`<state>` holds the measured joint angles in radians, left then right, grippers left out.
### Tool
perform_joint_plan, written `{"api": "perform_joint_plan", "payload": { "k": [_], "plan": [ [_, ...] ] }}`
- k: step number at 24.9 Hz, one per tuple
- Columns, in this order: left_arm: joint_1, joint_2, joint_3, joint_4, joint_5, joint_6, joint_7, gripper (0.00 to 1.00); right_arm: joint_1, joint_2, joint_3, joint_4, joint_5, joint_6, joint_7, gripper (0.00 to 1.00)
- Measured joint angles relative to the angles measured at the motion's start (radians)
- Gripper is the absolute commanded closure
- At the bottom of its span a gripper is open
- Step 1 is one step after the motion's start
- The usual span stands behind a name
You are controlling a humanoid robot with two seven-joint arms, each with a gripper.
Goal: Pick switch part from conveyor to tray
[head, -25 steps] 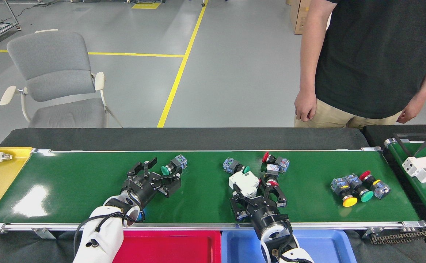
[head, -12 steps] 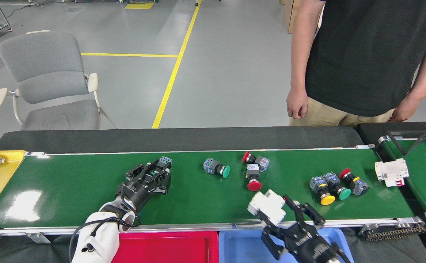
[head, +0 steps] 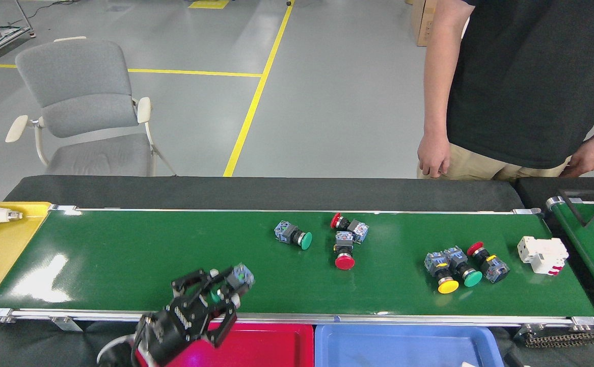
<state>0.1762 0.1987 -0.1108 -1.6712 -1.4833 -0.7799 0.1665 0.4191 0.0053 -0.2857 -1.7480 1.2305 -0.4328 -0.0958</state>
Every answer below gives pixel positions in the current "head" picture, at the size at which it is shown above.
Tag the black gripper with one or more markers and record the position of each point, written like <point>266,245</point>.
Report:
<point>177,329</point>

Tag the green push button switch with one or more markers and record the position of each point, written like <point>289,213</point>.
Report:
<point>289,233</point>
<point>241,275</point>
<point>473,278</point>

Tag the yellow push button switch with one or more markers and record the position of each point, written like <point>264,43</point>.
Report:
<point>448,285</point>

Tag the red button switch yellow tag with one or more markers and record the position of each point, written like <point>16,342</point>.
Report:
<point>495,269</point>

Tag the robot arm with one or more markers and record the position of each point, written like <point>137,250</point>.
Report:
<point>139,346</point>

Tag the person's right forearm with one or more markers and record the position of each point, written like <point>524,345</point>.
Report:
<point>437,102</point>

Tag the red plastic tray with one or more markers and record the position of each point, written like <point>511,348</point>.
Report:
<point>271,349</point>

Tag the blue plastic tray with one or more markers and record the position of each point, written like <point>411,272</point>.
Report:
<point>404,349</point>

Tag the person's right hand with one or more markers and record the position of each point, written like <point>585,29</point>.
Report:
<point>434,155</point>

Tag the person's left hand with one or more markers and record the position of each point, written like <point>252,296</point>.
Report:
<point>590,158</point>

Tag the grey office chair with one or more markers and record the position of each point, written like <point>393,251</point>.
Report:
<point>80,84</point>

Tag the white circuit breaker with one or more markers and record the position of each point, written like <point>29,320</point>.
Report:
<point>541,252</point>

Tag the brown cardboard box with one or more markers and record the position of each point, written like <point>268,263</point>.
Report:
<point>422,25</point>

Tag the black angled guide bar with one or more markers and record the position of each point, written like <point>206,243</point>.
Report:
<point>572,209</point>

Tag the person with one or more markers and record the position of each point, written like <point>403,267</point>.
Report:
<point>531,81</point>

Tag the red mushroom button switch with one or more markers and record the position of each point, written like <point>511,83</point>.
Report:
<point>358,230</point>
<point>344,261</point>

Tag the metal frame rack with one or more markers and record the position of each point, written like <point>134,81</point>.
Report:
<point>22,20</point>

